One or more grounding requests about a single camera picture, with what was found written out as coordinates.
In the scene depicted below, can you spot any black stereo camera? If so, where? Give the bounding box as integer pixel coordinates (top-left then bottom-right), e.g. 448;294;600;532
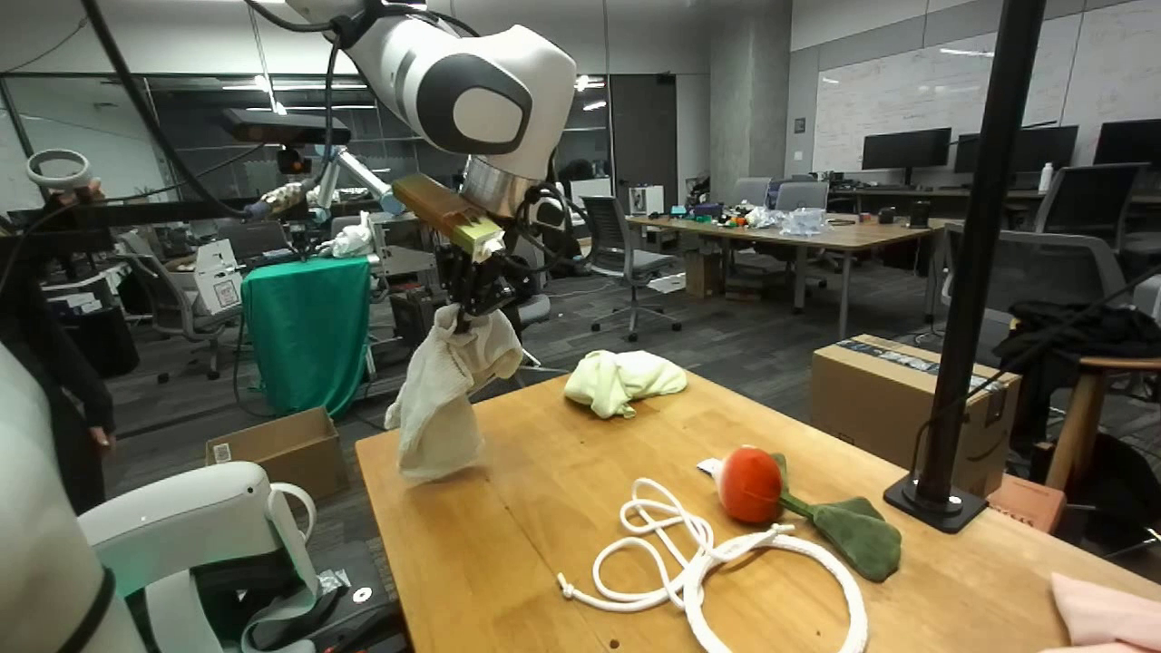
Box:
225;107;357;151

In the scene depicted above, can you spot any grey office chair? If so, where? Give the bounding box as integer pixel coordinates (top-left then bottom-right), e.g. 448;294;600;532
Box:
939;229;1137;358

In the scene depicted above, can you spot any wooden stool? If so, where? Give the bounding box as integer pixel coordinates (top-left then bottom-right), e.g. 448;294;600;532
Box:
1043;347;1161;492

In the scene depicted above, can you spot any light green cloth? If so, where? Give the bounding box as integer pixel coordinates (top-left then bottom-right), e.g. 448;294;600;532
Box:
559;344;694;426

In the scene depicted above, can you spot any black camera stand pole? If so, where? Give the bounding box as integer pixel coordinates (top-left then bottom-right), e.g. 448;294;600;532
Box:
881;0;1049;536

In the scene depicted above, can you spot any black mounting bar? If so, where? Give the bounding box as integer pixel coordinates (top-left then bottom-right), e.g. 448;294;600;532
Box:
0;190;316;236

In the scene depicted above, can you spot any black garment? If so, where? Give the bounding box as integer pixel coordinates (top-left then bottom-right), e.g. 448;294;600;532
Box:
992;296;1161;380

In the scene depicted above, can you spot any background swivel chair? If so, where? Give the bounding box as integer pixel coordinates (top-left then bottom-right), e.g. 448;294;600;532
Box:
580;194;691;344

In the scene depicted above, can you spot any white braided rope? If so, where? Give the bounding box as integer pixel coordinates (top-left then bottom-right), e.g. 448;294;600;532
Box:
557;471;873;653

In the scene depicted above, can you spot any red plush vegetable green leaf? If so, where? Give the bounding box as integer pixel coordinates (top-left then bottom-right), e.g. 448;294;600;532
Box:
697;443;907;588

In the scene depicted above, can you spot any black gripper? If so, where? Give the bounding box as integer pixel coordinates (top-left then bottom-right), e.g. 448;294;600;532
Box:
439;234;543;336

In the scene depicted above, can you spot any black office chair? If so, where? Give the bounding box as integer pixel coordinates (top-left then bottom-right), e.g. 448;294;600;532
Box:
1034;160;1148;248

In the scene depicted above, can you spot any cardboard box with black tape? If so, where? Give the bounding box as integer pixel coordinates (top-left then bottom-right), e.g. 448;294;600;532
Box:
808;329;1027;501

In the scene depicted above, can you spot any pale peach cloth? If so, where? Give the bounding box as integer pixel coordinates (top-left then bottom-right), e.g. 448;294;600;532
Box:
1043;570;1161;653

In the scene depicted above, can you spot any black computer monitor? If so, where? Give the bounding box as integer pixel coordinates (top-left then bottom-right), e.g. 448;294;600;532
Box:
954;122;1081;179
1091;117;1161;171
860;122;954;174

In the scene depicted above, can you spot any small open cardboard box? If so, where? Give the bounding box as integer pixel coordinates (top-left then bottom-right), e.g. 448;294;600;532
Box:
208;408;357;504

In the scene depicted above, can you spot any olive wrist camera box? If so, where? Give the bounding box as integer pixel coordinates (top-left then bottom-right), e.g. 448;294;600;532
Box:
387;171;511;270

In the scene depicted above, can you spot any green fabric cover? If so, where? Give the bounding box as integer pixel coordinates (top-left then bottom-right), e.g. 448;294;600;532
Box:
236;253;376;421

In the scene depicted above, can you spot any wooden office desk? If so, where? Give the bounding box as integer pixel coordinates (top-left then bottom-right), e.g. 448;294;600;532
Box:
627;208;973;344

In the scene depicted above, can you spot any white cloth bag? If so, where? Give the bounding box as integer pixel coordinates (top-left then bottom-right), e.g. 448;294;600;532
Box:
380;301;543;489

